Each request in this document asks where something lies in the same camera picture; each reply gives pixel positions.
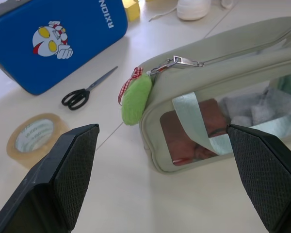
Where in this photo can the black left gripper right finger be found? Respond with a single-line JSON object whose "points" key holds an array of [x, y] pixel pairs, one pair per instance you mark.
{"points": [[264, 174]]}

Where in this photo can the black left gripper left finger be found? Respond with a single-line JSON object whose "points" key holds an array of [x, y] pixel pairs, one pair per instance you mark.
{"points": [[63, 174]]}

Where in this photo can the sage green pencil case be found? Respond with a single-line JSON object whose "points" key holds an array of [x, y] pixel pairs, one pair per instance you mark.
{"points": [[220, 72]]}

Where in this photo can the clear packing tape roll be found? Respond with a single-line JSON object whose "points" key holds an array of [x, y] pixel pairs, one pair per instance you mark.
{"points": [[34, 139]]}

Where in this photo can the green plush charm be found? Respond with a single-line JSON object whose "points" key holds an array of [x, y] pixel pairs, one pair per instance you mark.
{"points": [[136, 100]]}

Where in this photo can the red gingham ribbon bow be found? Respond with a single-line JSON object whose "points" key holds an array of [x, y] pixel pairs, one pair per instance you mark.
{"points": [[129, 82]]}

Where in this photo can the blue cartoon hard case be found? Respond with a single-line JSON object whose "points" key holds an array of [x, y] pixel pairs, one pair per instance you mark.
{"points": [[53, 41]]}

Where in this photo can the silver zipper pull clasp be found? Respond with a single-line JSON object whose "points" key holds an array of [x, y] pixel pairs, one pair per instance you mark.
{"points": [[178, 63]]}

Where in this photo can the yellow block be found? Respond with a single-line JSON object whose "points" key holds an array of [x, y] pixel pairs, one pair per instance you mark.
{"points": [[132, 11]]}

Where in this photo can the white round object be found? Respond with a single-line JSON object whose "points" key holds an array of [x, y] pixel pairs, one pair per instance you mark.
{"points": [[192, 8]]}

